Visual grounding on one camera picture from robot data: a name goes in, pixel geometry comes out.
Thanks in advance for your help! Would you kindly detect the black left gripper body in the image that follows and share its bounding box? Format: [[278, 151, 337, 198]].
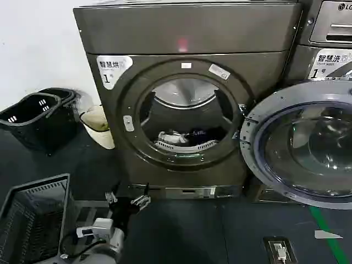
[[109, 197, 141, 229]]

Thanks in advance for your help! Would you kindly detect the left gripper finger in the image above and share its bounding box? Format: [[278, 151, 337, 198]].
[[130, 182, 152, 207], [104, 181, 122, 206]]

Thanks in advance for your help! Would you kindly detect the white plastic bin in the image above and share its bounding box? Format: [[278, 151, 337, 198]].
[[79, 105, 116, 151]]

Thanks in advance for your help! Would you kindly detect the white grey garment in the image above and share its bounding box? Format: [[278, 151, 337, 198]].
[[157, 131, 190, 146]]

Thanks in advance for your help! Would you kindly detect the beige cloth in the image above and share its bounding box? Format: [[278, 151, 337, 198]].
[[81, 106, 109, 131]]

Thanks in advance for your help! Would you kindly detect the grey slatted laundry basket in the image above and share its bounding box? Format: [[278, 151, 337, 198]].
[[0, 173, 81, 264]]

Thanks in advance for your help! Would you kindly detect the dark blue garment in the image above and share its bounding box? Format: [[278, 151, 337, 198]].
[[185, 126, 221, 145]]

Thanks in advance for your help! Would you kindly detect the black plastic laundry basket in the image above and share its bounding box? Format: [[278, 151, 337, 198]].
[[36, 87, 83, 144], [0, 92, 73, 156]]

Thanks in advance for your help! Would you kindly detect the white number sticker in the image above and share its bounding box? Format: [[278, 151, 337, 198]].
[[96, 54, 135, 90], [309, 48, 352, 81]]

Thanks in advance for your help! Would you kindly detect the round glass dryer door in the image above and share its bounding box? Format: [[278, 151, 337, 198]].
[[238, 79, 352, 210]]

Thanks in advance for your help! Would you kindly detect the steel floor socket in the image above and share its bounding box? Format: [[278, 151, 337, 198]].
[[263, 235, 298, 264]]

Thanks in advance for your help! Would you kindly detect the grey dryer machine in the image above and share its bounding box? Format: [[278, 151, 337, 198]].
[[73, 2, 303, 200]]

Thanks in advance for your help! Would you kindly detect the green floor tape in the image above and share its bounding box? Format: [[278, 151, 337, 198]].
[[307, 205, 352, 264]]

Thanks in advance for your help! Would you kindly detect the white arrow floor marker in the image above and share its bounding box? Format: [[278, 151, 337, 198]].
[[313, 229, 344, 240]]

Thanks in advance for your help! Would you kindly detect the grey stacked machine with drawer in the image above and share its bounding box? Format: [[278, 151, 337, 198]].
[[298, 0, 352, 47]]

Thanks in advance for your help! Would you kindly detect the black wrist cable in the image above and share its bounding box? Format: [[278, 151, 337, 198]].
[[58, 235, 108, 260]]

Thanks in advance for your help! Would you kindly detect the white plug with cable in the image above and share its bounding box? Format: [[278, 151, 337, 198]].
[[271, 241, 289, 261]]

